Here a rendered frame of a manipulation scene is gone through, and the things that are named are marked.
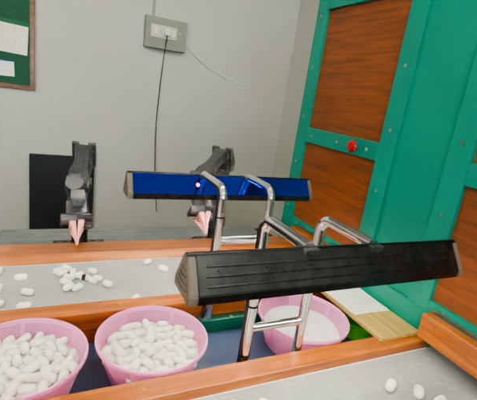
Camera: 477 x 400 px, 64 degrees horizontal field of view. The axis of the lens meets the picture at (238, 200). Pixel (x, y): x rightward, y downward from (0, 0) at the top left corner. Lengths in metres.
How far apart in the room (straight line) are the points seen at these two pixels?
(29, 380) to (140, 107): 2.55
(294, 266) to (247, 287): 0.10
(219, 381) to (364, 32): 1.21
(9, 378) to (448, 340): 1.02
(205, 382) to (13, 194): 2.65
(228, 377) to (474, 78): 0.94
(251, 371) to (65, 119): 2.60
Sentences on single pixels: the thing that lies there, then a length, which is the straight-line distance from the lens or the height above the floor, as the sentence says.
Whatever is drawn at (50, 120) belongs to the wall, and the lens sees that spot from 3.20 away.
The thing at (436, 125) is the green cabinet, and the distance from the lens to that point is 1.24.
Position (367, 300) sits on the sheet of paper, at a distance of 1.35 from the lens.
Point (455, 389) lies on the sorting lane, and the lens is 1.17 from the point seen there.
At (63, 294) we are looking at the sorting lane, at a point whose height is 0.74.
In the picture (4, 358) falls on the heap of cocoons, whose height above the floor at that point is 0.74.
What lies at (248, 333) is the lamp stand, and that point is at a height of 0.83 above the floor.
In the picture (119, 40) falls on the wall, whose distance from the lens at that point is 3.22.
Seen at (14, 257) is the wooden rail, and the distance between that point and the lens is 1.43.
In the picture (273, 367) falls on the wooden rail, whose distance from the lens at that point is 0.96.
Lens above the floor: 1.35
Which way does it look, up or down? 15 degrees down
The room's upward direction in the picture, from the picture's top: 8 degrees clockwise
